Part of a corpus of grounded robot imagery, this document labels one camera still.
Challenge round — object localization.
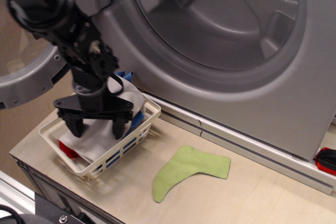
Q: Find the red and black tool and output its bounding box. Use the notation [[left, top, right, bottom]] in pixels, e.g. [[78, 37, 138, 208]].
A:
[[314, 147, 335, 176]]

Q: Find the white felt cloth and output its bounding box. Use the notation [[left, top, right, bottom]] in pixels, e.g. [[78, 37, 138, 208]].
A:
[[58, 71, 145, 163]]

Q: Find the grey round washer door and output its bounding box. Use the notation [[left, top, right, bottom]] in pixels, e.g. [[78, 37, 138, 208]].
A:
[[1, 0, 68, 110]]

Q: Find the red felt cloth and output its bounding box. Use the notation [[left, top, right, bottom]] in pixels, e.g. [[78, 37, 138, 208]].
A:
[[58, 141, 78, 158]]

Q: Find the black braided cable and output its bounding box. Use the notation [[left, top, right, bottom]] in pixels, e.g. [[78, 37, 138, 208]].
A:
[[0, 204, 23, 224]]

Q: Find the black metal bracket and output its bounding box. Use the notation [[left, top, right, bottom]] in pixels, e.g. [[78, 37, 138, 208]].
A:
[[35, 193, 94, 224]]

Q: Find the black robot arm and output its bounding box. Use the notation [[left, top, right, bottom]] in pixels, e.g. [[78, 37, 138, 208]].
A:
[[7, 0, 133, 139]]

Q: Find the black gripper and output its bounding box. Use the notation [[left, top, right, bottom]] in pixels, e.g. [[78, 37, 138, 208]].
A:
[[54, 82, 133, 140]]

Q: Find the blue felt cloth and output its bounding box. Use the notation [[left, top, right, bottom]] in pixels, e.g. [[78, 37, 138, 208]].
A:
[[94, 70, 145, 169]]

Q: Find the grey toy washing machine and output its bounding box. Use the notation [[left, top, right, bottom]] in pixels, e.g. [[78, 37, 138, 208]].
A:
[[76, 0, 335, 159]]

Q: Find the green felt sock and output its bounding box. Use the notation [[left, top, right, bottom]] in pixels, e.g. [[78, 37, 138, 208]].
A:
[[153, 145, 231, 203]]

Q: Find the white plastic laundry basket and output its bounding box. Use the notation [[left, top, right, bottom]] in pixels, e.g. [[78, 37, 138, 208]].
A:
[[39, 96, 161, 179]]

